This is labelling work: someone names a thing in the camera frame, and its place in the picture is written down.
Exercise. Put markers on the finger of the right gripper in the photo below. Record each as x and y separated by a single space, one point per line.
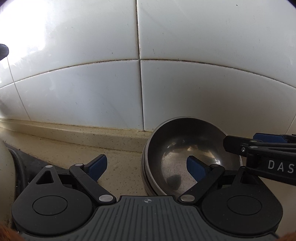
272 138
248 147

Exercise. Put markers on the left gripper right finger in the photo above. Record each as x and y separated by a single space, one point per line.
206 177

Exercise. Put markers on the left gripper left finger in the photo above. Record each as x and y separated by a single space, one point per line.
87 176

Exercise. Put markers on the large steel bowl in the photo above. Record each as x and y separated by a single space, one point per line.
164 157

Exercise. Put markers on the white pressure cooker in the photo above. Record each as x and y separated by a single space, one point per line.
8 184

